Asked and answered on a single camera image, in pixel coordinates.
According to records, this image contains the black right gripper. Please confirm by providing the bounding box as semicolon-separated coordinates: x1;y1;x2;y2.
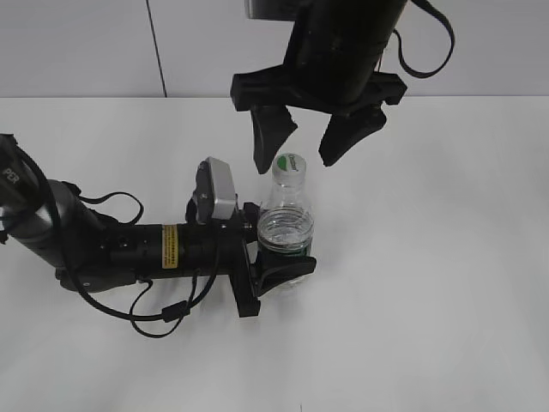
230;25;407;174

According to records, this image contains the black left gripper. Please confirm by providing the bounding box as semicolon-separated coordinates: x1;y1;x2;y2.
184;200;317;319

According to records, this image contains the white bottle cap green logo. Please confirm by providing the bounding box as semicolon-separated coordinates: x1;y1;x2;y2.
272;153;306;186

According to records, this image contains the clear plastic water bottle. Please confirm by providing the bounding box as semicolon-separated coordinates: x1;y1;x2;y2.
257;168;314;258

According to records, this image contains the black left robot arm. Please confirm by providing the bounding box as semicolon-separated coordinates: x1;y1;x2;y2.
1;134;317;318

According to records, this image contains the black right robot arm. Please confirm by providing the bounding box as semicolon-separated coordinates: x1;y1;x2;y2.
231;1;407;174

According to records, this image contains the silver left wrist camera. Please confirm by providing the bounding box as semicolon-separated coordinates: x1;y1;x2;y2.
192;156;237;224

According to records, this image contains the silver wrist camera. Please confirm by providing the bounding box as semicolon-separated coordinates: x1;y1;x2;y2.
244;0;302;21
192;156;237;224

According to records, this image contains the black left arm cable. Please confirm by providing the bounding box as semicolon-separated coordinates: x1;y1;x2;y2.
55;188;220;339

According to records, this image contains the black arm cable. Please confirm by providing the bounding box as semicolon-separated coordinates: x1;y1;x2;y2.
55;188;220;339
377;0;455;79

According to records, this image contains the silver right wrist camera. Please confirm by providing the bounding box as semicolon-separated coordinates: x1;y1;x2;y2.
244;0;302;21

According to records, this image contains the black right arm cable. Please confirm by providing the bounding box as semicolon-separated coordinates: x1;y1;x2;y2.
377;0;455;79

